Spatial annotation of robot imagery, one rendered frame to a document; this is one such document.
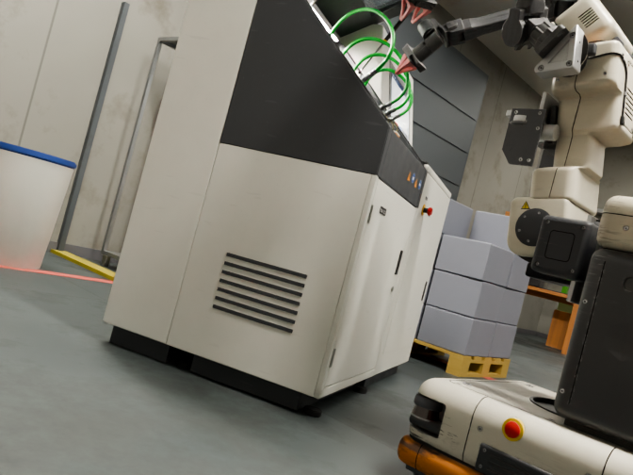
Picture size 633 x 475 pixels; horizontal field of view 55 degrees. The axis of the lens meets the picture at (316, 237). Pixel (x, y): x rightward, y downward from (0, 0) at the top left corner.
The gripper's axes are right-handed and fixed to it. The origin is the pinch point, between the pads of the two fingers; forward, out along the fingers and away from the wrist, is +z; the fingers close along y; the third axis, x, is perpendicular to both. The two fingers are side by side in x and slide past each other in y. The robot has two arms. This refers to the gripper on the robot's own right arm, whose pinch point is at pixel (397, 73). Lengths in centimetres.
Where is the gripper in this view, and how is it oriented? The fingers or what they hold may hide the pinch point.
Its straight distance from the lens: 240.0
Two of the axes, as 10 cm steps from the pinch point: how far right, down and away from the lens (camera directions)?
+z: -7.3, 5.4, 4.1
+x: -5.7, -1.6, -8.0
